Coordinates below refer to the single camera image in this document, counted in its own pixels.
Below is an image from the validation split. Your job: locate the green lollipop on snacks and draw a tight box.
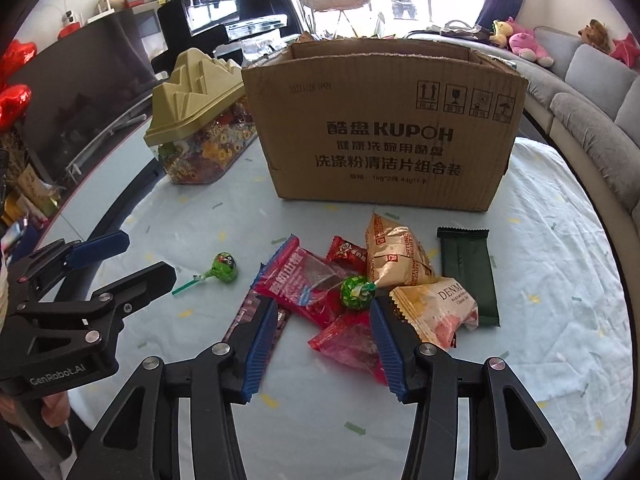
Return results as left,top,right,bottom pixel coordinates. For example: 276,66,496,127
326,275,376,312

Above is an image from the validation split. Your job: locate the person's left hand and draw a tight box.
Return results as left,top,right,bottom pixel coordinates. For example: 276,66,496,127
0,391,72,428

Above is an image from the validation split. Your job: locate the white patterned table cloth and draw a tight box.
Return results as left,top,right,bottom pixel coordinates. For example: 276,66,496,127
64,136,634,480

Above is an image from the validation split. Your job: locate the green lollipop on cloth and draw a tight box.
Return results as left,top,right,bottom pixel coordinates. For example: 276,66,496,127
171,252,239,296

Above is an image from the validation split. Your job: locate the Denmas cheese ball packet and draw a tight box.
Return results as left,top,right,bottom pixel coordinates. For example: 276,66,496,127
390,278,480,350

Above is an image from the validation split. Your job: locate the red heart balloon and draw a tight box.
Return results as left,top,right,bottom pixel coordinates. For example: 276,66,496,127
0,39,37,88
0,84,32,133

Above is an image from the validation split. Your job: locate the black television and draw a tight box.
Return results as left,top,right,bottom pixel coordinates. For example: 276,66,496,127
9,11,157,183

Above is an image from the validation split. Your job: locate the yellow lid candy jar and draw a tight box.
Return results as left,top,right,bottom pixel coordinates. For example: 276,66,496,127
143,48,257,185

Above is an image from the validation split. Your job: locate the red transparent candy packet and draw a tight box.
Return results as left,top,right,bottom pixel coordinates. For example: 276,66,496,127
308,310,387,385

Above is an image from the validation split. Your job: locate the dark green snack bar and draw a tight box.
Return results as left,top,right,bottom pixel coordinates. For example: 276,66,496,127
437,226,500,327

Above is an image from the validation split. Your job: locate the pink red snack packet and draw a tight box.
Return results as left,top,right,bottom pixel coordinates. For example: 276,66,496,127
253,235,350,330

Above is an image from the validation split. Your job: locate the beige biscuit packet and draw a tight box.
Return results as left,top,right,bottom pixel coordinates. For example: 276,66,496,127
366,214,438,288

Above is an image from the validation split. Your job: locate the small red snack packet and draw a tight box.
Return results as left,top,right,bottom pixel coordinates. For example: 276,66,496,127
326,235,368,276

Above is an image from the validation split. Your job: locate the black upright piano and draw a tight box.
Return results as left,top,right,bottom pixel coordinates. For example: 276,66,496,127
151,0,288,74

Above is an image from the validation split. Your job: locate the brown cardboard box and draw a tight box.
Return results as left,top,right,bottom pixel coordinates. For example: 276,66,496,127
242,38,527,212

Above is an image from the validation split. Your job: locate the grey sectional sofa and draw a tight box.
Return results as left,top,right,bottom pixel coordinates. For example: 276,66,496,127
406,24,640,236

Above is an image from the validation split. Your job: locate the pink plush toy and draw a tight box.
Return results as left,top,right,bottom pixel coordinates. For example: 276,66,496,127
506,16,554,68

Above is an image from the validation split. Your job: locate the pink star pillow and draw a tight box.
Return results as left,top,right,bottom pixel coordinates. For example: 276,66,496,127
610,32,640,68

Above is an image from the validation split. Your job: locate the yellow plush toy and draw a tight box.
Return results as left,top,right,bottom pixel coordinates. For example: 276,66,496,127
489,21,514,49

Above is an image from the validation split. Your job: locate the brown teddy bear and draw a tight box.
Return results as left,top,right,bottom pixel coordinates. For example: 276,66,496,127
578,18,611,54

